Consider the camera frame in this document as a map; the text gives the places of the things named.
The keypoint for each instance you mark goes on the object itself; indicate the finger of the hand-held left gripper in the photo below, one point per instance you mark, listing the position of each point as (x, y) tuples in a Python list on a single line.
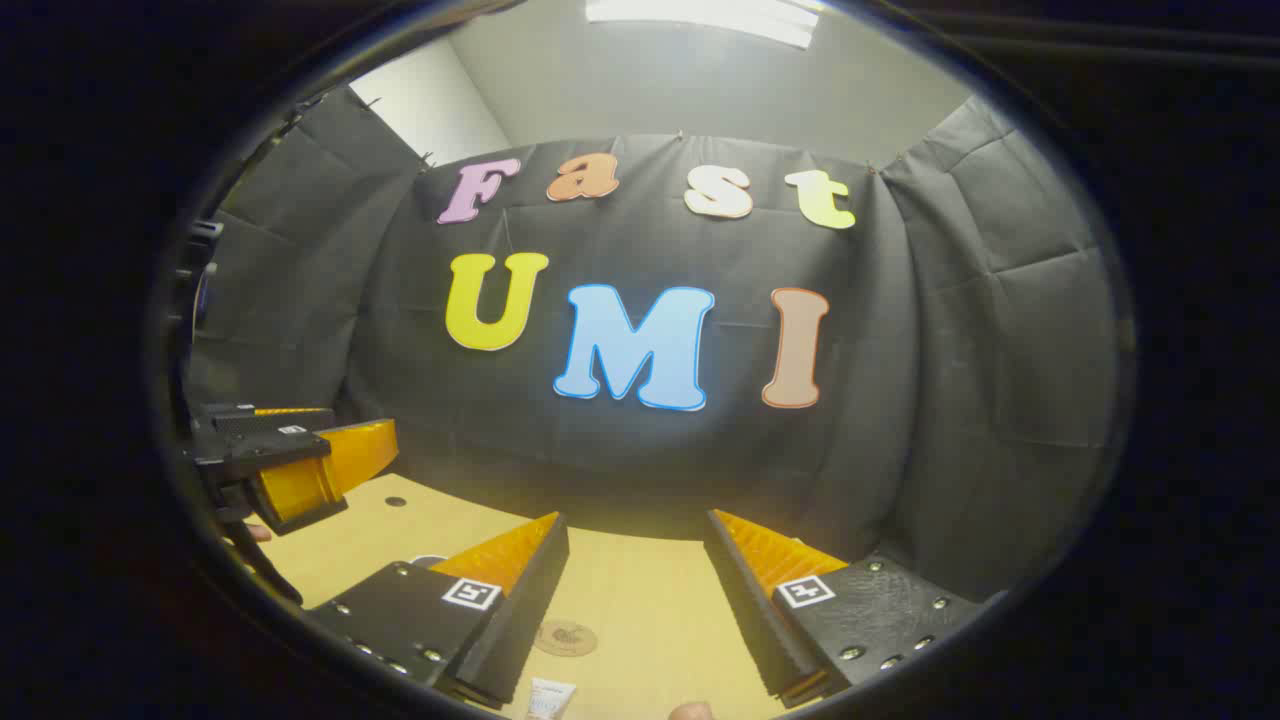
[(350, 455), (240, 412)]

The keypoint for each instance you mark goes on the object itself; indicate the white toothpaste tube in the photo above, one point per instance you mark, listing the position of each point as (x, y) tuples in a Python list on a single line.
[(550, 700)]

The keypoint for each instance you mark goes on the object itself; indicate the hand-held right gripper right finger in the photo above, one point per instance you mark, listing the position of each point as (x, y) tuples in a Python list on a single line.
[(745, 610)]

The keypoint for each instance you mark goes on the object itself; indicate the light wooden desktop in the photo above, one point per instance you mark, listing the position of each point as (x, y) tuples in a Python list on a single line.
[(640, 590)]

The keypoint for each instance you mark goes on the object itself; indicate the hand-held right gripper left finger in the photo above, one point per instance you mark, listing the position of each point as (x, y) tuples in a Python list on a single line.
[(535, 590)]

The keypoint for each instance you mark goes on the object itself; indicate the round cork coaster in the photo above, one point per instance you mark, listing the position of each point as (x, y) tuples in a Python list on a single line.
[(565, 637)]

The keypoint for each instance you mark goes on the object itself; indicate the black backdrop cloth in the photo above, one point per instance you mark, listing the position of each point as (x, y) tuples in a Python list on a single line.
[(900, 400)]

